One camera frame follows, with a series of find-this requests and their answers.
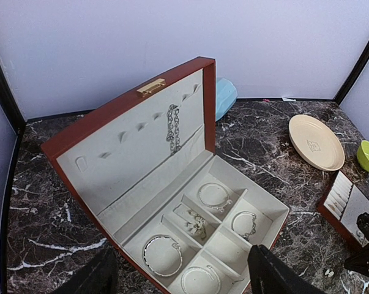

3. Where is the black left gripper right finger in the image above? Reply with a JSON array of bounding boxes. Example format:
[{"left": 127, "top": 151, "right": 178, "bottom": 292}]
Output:
[{"left": 247, "top": 244, "right": 321, "bottom": 294}]

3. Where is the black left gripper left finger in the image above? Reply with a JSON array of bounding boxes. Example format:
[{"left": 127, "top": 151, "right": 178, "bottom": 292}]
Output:
[{"left": 52, "top": 249, "right": 117, "bottom": 293}]

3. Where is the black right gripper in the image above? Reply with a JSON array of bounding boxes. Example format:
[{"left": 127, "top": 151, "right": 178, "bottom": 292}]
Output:
[{"left": 344, "top": 213, "right": 369, "bottom": 277}]

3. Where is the silver charm jewelry pile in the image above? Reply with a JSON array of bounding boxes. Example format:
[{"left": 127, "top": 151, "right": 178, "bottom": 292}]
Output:
[{"left": 186, "top": 210, "right": 207, "bottom": 240}]

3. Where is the red wooden jewelry box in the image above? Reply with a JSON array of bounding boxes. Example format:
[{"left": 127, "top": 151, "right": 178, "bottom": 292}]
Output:
[{"left": 42, "top": 57, "right": 289, "bottom": 293}]

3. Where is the pearl earring pair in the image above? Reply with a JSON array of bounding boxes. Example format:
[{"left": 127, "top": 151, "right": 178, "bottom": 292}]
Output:
[{"left": 324, "top": 269, "right": 334, "bottom": 277}]

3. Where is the silver bangle right compartment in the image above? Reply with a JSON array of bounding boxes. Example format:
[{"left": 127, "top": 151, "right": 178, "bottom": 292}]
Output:
[{"left": 231, "top": 211, "right": 257, "bottom": 241}]

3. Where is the red earring tray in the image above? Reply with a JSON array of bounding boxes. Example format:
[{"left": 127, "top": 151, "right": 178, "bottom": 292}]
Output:
[{"left": 317, "top": 171, "right": 369, "bottom": 250}]

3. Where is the silver bangle front compartment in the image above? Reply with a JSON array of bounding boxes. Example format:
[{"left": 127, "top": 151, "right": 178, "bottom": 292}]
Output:
[{"left": 181, "top": 265, "right": 222, "bottom": 294}]

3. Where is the silver bangle back compartment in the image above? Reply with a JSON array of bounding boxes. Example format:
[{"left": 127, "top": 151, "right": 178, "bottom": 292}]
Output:
[{"left": 198, "top": 183, "right": 233, "bottom": 214}]

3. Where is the green small bowl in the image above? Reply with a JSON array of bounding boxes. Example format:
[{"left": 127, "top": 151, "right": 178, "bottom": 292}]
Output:
[{"left": 357, "top": 140, "right": 369, "bottom": 172}]

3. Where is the cream ceramic plate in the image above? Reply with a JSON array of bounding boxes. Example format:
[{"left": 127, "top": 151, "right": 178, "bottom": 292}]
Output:
[{"left": 288, "top": 115, "right": 345, "bottom": 172}]

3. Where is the light blue cup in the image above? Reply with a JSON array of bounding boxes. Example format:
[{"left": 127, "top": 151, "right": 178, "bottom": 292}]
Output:
[{"left": 215, "top": 78, "right": 238, "bottom": 121}]

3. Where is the silver chain necklace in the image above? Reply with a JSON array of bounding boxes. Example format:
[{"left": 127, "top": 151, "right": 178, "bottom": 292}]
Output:
[{"left": 165, "top": 104, "right": 182, "bottom": 156}]

